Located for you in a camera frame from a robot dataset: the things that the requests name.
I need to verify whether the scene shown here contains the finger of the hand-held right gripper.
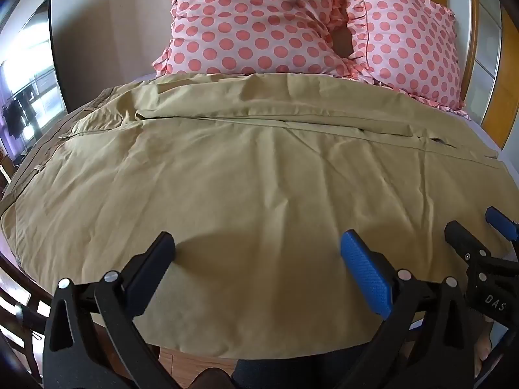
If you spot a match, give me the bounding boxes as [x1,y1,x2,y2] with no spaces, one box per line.
[444,220,501,270]
[485,206,519,252]

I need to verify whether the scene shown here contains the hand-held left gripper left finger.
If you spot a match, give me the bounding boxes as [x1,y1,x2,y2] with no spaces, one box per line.
[42,231,188,389]

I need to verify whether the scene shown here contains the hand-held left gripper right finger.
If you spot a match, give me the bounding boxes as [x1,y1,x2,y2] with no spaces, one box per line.
[340,229,477,389]

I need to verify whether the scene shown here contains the khaki pants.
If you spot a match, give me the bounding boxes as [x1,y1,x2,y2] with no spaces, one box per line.
[0,72,512,360]

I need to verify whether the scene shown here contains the person's foot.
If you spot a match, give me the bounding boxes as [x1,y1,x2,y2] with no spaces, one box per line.
[474,322,494,378]

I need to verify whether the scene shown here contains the dark wooden chair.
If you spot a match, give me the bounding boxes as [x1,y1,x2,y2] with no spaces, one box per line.
[0,243,55,377]

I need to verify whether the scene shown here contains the yellow wardrobe with glass panels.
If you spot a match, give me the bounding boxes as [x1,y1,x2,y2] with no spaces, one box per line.
[472,0,519,150]

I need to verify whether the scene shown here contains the wooden headboard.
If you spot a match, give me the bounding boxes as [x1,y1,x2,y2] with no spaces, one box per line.
[416,0,478,108]

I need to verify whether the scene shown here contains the small pink polka dot pillow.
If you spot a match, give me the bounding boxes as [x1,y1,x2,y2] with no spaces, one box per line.
[341,0,471,121]

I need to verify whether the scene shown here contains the large pink polka dot pillow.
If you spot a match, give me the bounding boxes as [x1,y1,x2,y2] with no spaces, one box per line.
[152,0,357,78]

